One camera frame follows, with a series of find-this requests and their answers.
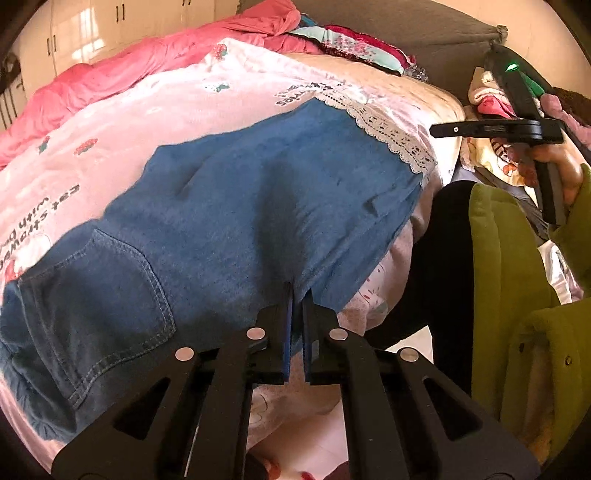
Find pink strawberry print quilt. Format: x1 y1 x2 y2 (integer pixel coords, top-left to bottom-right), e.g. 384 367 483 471
0 37 463 471

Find olive green jacket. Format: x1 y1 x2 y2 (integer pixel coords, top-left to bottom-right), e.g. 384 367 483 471
469 185 590 463

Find person right hand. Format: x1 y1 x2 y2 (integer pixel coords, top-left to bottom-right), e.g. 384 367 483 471
518 142 585 207

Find grey upholstered headboard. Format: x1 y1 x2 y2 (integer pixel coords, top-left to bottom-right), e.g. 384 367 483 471
237 0 509 105

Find hanging bags on rack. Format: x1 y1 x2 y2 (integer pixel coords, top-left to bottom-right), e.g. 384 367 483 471
1 52 27 131

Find beige bed sheet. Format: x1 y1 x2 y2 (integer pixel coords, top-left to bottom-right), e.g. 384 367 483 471
287 53 466 139

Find blue denim pants lace hem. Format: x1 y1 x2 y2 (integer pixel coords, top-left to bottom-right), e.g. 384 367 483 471
1 99 435 442

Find white wardrobe with handles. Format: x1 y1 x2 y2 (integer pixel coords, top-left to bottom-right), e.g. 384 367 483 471
16 0 239 99

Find hot pink comforter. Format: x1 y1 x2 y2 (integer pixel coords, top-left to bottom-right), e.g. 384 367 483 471
1 1 322 168

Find floral teal red pillow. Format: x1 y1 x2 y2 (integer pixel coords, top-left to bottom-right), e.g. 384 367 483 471
290 15 428 82

